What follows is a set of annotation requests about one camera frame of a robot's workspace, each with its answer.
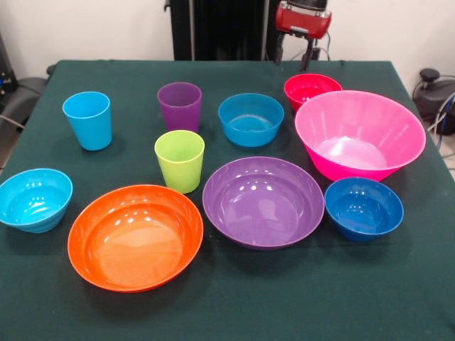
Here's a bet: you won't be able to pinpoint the wide orange bowl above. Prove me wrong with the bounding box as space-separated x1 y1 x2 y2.
67 183 205 293

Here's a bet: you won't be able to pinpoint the light blue small bowl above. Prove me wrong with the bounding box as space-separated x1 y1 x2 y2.
0 168 74 234

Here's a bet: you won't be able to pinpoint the dark green tablecloth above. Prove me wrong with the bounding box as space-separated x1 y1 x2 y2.
0 59 455 341

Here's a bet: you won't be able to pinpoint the purple plastic cup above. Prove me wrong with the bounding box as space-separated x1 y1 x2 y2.
156 82 203 134

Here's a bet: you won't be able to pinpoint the light blue plastic cup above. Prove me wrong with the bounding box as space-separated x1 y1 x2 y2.
62 91 113 152

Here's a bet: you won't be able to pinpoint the blue and white cables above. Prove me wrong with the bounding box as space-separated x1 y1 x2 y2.
426 90 455 150

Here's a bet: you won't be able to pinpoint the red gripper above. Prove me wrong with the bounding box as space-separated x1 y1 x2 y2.
273 1 333 72

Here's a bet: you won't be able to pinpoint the lime green plastic cup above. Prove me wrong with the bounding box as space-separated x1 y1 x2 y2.
154 129 206 195

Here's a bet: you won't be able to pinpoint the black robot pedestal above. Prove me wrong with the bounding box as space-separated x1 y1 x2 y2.
164 0 289 61

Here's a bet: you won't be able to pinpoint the blue straight-sided bowl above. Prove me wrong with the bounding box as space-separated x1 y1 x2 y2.
218 92 285 148

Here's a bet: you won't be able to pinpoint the large pink bowl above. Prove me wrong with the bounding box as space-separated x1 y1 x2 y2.
294 90 427 183

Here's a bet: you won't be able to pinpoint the wide purple bowl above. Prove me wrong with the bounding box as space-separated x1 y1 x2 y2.
201 156 326 251

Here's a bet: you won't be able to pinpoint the dark blue small bowl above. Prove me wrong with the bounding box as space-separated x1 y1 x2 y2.
323 177 405 243

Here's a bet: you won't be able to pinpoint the red small bowl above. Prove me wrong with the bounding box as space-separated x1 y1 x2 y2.
283 72 343 114

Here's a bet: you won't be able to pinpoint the black equipment box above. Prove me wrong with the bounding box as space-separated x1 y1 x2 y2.
0 33 18 97

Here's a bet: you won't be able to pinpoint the black cable with plug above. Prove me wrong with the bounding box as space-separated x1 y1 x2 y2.
311 30 333 61

